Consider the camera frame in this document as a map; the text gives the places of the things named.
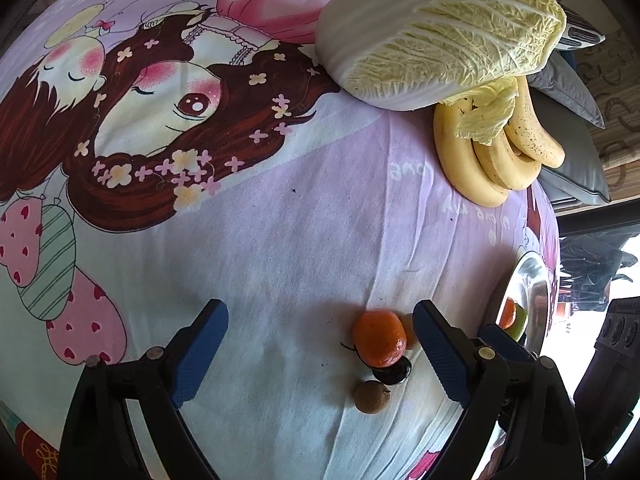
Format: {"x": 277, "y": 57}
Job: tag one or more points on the grey sofa cushion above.
{"x": 575, "y": 185}

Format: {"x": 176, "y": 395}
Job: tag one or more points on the orange tangerine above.
{"x": 508, "y": 312}
{"x": 378, "y": 337}

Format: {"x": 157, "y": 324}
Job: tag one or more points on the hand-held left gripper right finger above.
{"x": 440, "y": 355}

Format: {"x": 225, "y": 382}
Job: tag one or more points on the metal tray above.
{"x": 530, "y": 280}

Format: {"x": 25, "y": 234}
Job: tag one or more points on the brown longan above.
{"x": 370, "y": 396}

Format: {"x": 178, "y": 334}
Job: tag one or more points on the grey pillow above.
{"x": 570, "y": 90}

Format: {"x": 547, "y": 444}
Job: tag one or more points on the green round fruit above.
{"x": 521, "y": 321}

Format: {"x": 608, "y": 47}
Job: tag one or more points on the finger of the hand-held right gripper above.
{"x": 500, "y": 335}

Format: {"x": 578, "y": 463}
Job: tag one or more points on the spotted yellow banana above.
{"x": 535, "y": 145}

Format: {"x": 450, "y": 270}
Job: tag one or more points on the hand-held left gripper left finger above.
{"x": 200, "y": 350}

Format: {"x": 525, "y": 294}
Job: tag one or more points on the napa cabbage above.
{"x": 440, "y": 35}

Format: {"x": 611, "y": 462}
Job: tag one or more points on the black white patterned pillow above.
{"x": 580, "y": 32}

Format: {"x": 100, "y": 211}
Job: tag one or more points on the printed blanket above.
{"x": 275, "y": 260}

